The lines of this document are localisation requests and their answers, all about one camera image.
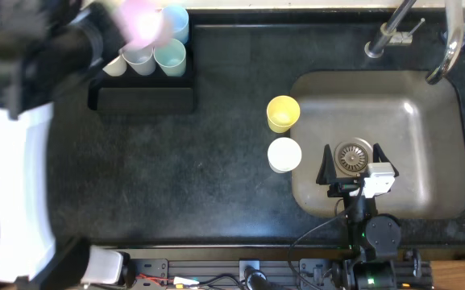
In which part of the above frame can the steel tap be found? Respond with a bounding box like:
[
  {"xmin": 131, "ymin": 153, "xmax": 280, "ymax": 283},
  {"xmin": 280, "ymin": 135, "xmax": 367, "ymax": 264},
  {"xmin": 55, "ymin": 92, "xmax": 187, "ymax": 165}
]
[{"xmin": 363, "ymin": 0, "xmax": 465, "ymax": 86}]

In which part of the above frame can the steel sink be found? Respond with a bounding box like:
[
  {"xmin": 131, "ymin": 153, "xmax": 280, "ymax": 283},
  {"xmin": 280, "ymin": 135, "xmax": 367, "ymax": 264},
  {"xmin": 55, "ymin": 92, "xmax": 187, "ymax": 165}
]
[{"xmin": 289, "ymin": 70, "xmax": 465, "ymax": 221}]

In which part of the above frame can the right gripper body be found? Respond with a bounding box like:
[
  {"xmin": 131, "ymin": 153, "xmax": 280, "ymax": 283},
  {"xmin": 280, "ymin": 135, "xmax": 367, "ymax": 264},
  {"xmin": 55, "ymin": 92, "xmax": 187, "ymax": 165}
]
[{"xmin": 327, "ymin": 180, "xmax": 359, "ymax": 199}]

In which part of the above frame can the white cup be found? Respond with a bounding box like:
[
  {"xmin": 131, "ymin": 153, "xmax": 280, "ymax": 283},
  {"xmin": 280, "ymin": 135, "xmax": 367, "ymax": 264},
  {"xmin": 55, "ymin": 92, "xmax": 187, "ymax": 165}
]
[{"xmin": 267, "ymin": 137, "xmax": 303, "ymax": 174}]

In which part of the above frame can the black tray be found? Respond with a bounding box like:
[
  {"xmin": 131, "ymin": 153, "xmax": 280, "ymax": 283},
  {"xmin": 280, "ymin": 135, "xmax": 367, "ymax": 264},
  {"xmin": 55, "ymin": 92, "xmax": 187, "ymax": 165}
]
[{"xmin": 87, "ymin": 10, "xmax": 196, "ymax": 115}]

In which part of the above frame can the cream cup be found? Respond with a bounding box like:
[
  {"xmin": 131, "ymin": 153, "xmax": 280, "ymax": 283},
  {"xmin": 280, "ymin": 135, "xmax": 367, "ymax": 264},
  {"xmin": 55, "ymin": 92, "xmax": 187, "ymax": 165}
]
[{"xmin": 102, "ymin": 54, "xmax": 128, "ymax": 77}]

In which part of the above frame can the blue cup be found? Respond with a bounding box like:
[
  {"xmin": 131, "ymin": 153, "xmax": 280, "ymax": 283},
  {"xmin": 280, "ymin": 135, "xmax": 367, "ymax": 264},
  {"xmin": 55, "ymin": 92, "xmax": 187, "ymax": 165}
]
[{"xmin": 161, "ymin": 4, "xmax": 190, "ymax": 44}]

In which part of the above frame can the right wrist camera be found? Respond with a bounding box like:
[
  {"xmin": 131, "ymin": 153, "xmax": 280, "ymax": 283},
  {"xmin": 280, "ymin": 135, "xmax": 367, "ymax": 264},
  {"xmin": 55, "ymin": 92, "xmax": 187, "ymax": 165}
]
[{"xmin": 351, "ymin": 162, "xmax": 396, "ymax": 200}]

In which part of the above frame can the pink cup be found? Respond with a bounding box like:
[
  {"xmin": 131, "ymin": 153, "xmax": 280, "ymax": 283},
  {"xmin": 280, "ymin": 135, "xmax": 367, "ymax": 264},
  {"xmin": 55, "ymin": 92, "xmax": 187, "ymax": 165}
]
[{"xmin": 114, "ymin": 0, "xmax": 173, "ymax": 50}]

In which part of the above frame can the mounting rail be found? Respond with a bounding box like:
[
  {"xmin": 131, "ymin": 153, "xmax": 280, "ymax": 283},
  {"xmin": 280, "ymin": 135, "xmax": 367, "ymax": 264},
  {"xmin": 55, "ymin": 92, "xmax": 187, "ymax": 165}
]
[{"xmin": 127, "ymin": 257, "xmax": 434, "ymax": 290}]

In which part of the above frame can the black cable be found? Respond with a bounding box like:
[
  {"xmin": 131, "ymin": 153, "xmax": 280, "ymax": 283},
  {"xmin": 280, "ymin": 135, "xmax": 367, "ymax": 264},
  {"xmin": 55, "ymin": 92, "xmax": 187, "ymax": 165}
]
[{"xmin": 287, "ymin": 184, "xmax": 365, "ymax": 285}]

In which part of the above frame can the light green cup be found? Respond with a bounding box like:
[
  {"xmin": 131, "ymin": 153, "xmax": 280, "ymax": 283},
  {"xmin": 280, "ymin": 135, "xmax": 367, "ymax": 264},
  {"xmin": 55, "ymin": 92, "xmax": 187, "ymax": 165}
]
[{"xmin": 153, "ymin": 38, "xmax": 188, "ymax": 78}]

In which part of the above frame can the grey cup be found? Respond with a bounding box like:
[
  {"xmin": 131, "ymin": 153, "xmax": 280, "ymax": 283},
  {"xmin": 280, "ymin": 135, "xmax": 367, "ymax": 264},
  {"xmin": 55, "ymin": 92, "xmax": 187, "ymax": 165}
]
[{"xmin": 121, "ymin": 43, "xmax": 157, "ymax": 77}]

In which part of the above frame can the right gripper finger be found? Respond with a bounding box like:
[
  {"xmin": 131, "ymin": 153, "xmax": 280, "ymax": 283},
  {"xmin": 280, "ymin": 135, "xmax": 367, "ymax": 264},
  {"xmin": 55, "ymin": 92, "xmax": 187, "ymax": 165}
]
[
  {"xmin": 372, "ymin": 143, "xmax": 400, "ymax": 179},
  {"xmin": 315, "ymin": 143, "xmax": 338, "ymax": 186}
]

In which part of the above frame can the yellow cup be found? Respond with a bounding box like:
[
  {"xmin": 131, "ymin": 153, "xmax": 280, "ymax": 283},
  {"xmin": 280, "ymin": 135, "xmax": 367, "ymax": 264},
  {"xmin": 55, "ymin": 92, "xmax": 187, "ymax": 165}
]
[{"xmin": 266, "ymin": 95, "xmax": 301, "ymax": 135}]

